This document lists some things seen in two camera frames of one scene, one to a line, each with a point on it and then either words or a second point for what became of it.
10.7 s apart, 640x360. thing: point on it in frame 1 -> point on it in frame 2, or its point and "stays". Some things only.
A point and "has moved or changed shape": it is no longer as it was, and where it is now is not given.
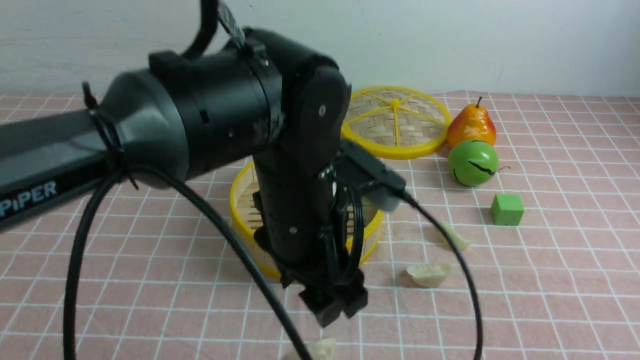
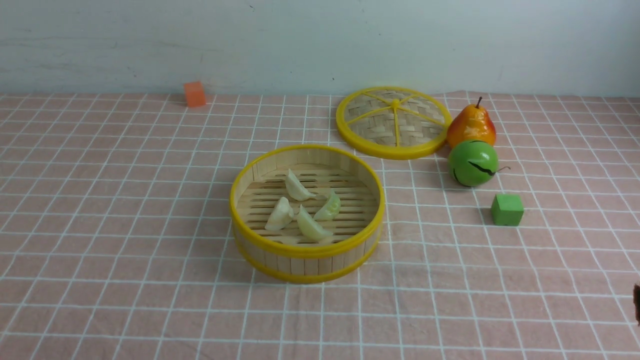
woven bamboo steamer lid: x=397 y=122 stays
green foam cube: x=507 y=209 stays
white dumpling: x=461 y=243 has moved or changed shape
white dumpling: x=429 y=275 has moved or changed shape
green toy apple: x=473 y=162 stays
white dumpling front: x=320 y=349 has moved or changed shape
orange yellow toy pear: x=471 y=122 stays
